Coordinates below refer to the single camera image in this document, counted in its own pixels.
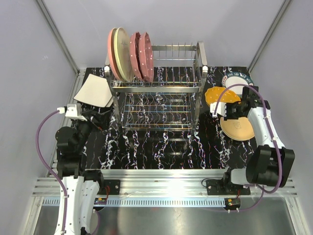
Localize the black mounting plate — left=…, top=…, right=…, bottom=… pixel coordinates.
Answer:
left=98, top=179, right=121, bottom=196
left=205, top=179, right=251, bottom=196

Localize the purple cable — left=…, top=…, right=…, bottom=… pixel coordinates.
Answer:
left=202, top=83, right=283, bottom=212
left=36, top=110, right=101, bottom=235

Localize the cream round plate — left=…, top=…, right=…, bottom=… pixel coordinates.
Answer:
left=113, top=27, right=134, bottom=82

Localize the left aluminium frame post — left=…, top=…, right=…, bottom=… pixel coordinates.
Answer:
left=34, top=0, right=86, bottom=76

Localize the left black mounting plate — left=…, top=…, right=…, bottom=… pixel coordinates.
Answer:
left=98, top=179, right=121, bottom=196

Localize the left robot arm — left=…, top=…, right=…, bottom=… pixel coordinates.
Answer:
left=55, top=111, right=111, bottom=235

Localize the small circuit board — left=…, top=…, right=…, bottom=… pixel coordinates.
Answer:
left=225, top=197, right=241, bottom=210
left=94, top=198, right=107, bottom=205

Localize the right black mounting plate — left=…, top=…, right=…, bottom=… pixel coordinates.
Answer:
left=205, top=179, right=251, bottom=196

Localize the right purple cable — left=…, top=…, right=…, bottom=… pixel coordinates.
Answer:
left=202, top=83, right=283, bottom=212

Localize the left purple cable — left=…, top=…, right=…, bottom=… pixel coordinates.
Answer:
left=36, top=110, right=101, bottom=235

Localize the aluminium frame post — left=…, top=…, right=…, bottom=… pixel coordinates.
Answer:
left=34, top=0, right=86, bottom=76
left=248, top=0, right=292, bottom=73

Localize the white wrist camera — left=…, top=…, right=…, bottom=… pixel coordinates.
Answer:
left=57, top=103, right=87, bottom=121
left=210, top=102, right=226, bottom=118

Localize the stainless steel dish rack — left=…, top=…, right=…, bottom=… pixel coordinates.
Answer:
left=104, top=41, right=208, bottom=133

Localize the square black-rimmed plate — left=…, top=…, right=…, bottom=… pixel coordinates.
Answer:
left=73, top=74, right=113, bottom=108

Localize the teal-rimmed lettered plate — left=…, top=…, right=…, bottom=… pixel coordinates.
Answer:
left=222, top=72, right=254, bottom=88

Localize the left small circuit board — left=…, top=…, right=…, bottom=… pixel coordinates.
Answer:
left=94, top=198, right=107, bottom=205

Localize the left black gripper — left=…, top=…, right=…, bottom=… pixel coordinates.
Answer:
left=74, top=110, right=111, bottom=152

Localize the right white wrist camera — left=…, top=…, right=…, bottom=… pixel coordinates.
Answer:
left=210, top=102, right=226, bottom=118

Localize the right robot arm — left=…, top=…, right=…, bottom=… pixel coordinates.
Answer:
left=218, top=85, right=295, bottom=194

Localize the pink round plate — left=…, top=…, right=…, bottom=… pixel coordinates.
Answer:
left=107, top=28, right=122, bottom=81

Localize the beige tan round plate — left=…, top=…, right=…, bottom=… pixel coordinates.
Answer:
left=220, top=117, right=255, bottom=141

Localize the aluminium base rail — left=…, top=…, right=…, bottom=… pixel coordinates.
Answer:
left=31, top=169, right=298, bottom=201

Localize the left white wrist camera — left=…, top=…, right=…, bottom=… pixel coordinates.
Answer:
left=57, top=103, right=87, bottom=121

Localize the right small circuit board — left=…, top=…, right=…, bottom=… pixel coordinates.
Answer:
left=225, top=197, right=241, bottom=210

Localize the yellow dotted plate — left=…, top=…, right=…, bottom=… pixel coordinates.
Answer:
left=205, top=87, right=241, bottom=107

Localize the pink dotted plate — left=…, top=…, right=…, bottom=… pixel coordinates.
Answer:
left=129, top=32, right=143, bottom=80
left=138, top=32, right=154, bottom=82

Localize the right aluminium frame post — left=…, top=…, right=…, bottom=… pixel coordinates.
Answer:
left=248, top=0, right=292, bottom=73

